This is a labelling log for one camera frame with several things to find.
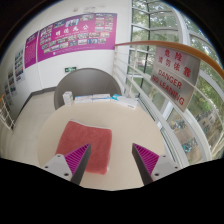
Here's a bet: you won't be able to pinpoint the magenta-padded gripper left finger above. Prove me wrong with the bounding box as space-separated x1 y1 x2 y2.
42 142 92 186

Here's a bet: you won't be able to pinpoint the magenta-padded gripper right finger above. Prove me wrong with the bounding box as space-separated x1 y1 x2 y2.
131 142 181 186

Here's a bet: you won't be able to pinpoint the pink terry towel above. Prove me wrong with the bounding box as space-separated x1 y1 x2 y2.
55 120 113 176

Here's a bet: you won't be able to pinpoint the long flat white box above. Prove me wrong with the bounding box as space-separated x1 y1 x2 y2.
73 95 94 105
91 93 112 103

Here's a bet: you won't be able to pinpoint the small upright white box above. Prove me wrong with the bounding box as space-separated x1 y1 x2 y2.
62 90 74 107

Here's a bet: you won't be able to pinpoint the long white box, blue end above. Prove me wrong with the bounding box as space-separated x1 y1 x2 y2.
110 93 139 110

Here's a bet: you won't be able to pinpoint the grey round-backed chair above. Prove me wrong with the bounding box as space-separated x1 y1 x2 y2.
53 67 123 110

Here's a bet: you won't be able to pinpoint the short white stair railing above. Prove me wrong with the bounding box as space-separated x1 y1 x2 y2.
0 93 16 134

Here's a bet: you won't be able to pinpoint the metal warning sign, red letters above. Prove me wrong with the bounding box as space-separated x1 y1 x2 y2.
149 45 201 113

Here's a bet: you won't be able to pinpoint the white railing with orange handrail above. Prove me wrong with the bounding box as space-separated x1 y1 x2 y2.
112 40 224 168

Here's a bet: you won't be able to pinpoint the narrow magenta text poster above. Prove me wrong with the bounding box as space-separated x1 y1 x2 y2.
23 31 39 69

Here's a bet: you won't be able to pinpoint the large magenta photo poster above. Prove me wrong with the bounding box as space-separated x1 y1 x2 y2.
36 12 118 63

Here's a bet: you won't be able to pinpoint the white photo wall poster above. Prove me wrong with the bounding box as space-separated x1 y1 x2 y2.
13 46 26 84
6 64 18 96

